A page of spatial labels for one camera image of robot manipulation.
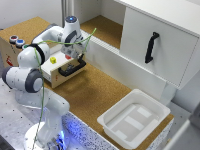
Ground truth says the white plastic box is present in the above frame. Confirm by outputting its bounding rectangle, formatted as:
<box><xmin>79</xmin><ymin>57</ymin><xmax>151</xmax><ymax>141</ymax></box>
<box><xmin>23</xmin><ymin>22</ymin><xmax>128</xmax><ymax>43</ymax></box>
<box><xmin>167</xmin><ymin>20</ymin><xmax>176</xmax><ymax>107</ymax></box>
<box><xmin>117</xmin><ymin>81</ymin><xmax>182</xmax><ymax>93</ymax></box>
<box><xmin>96</xmin><ymin>88</ymin><xmax>172</xmax><ymax>150</ymax></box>

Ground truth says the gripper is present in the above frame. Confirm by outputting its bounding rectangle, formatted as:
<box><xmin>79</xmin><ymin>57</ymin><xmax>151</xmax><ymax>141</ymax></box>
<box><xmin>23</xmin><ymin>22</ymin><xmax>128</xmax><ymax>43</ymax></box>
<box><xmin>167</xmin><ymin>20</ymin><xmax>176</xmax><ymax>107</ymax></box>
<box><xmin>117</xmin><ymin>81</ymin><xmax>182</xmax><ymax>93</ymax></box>
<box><xmin>61</xmin><ymin>41</ymin><xmax>86</xmax><ymax>62</ymax></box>

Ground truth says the green cable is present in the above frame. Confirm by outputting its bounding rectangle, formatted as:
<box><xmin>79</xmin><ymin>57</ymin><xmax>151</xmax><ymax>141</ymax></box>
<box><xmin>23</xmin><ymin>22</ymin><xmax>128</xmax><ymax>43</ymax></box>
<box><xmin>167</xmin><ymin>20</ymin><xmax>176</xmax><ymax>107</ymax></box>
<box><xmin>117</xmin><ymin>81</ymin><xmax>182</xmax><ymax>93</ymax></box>
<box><xmin>31</xmin><ymin>27</ymin><xmax>98</xmax><ymax>150</ymax></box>

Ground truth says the black door handle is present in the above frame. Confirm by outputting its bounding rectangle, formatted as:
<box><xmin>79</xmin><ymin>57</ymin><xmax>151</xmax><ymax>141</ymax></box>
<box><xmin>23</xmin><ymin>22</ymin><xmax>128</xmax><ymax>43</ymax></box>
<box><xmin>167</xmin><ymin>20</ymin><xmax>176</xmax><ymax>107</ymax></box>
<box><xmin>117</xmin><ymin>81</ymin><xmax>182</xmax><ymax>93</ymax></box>
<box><xmin>144</xmin><ymin>31</ymin><xmax>161</xmax><ymax>65</ymax></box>

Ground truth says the green button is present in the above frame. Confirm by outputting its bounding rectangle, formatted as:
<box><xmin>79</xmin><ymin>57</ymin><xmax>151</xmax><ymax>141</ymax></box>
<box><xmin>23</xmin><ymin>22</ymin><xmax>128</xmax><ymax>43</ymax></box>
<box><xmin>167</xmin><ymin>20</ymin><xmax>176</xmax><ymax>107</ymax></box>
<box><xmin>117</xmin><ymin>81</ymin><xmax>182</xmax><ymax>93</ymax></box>
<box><xmin>21</xmin><ymin>43</ymin><xmax>29</xmax><ymax>51</ymax></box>

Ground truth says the white sliding door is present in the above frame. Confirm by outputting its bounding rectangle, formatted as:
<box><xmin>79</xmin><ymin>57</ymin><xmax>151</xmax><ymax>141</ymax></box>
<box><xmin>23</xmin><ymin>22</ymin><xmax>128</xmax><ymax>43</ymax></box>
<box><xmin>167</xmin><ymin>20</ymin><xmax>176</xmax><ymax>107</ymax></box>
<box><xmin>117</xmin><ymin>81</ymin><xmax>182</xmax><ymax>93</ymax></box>
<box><xmin>118</xmin><ymin>6</ymin><xmax>200</xmax><ymax>91</ymax></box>

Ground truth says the yellow block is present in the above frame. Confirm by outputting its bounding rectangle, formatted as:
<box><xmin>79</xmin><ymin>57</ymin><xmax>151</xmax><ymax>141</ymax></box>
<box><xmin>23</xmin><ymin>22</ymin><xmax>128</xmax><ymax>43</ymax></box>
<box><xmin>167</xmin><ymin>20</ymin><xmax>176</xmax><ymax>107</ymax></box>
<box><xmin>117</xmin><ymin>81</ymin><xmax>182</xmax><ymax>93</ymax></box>
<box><xmin>49</xmin><ymin>57</ymin><xmax>57</xmax><ymax>65</ymax></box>

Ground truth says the red button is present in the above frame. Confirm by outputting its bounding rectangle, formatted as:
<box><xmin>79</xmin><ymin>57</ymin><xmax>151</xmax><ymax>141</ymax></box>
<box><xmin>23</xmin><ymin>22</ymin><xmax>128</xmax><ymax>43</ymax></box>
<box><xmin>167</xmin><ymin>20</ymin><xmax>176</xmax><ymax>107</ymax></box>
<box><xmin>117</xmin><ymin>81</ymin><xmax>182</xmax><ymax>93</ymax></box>
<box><xmin>8</xmin><ymin>34</ymin><xmax>19</xmax><ymax>45</ymax></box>

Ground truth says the black drawer handle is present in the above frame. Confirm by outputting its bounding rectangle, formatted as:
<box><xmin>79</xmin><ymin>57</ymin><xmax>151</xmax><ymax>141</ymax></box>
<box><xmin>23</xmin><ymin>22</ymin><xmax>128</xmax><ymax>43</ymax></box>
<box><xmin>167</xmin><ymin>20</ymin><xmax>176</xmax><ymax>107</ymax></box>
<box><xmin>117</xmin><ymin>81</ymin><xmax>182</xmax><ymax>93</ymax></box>
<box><xmin>57</xmin><ymin>59</ymin><xmax>87</xmax><ymax>77</ymax></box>

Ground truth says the wooden drawer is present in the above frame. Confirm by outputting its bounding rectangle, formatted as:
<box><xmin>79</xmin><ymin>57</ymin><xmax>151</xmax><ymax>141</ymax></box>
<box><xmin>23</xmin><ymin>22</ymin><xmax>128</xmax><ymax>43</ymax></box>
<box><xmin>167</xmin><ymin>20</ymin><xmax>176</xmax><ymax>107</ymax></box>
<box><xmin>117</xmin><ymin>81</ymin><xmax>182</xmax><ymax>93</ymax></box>
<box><xmin>40</xmin><ymin>53</ymin><xmax>88</xmax><ymax>90</ymax></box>

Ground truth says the wooden drawer box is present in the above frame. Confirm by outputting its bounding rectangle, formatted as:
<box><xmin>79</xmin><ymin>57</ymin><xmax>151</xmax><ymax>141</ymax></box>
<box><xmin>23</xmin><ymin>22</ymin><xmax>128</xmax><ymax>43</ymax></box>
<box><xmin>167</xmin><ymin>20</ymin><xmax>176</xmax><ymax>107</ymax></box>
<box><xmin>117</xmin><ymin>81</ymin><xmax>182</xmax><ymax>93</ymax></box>
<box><xmin>0</xmin><ymin>16</ymin><xmax>65</xmax><ymax>68</ymax></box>

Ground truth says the white cabinet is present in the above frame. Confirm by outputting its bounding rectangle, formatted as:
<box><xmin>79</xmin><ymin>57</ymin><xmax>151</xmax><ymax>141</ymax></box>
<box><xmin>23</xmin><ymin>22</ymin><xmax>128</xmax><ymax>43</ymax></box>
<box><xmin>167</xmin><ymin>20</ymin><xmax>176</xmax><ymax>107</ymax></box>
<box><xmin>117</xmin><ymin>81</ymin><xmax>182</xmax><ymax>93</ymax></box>
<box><xmin>63</xmin><ymin>0</ymin><xmax>200</xmax><ymax>108</ymax></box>

